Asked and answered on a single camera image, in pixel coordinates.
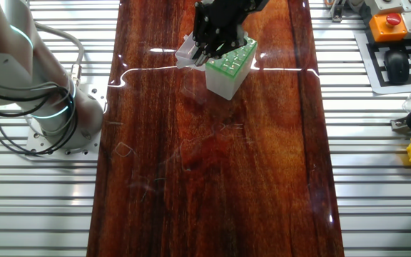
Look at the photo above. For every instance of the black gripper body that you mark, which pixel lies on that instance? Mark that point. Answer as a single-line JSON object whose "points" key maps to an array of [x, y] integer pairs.
{"points": [[223, 18]]}

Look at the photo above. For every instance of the glossy wood grain board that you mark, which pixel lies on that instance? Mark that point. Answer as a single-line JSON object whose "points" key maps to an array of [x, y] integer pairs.
{"points": [[209, 178]]}

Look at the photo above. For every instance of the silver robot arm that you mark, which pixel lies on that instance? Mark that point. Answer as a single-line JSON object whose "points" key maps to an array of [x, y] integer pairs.
{"points": [[2, 71]]}

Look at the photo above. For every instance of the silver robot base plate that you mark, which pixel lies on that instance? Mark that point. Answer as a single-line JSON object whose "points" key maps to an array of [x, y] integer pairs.
{"points": [[93, 94]]}

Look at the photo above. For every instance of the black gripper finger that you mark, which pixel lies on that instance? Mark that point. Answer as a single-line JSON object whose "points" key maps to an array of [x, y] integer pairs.
{"points": [[227, 46], [199, 53]]}

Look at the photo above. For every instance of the small silver metal bracket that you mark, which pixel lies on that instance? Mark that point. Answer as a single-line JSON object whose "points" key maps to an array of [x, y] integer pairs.
{"points": [[337, 10]]}

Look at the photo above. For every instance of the black white calibration sheet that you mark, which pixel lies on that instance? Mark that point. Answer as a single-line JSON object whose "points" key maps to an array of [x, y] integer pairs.
{"points": [[380, 85]]}

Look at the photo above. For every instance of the orange emergency stop box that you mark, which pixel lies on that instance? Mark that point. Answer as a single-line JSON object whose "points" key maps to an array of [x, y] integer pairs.
{"points": [[380, 32]]}

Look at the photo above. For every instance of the translucent tip box green rack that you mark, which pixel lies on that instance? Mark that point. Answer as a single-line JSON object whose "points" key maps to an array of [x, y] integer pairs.
{"points": [[227, 85]]}

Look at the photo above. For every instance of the black computer mouse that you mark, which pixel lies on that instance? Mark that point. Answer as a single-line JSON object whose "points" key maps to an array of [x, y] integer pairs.
{"points": [[397, 68]]}

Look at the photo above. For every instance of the clear hinged box lid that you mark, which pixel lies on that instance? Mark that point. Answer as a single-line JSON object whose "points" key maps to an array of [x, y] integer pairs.
{"points": [[184, 55]]}

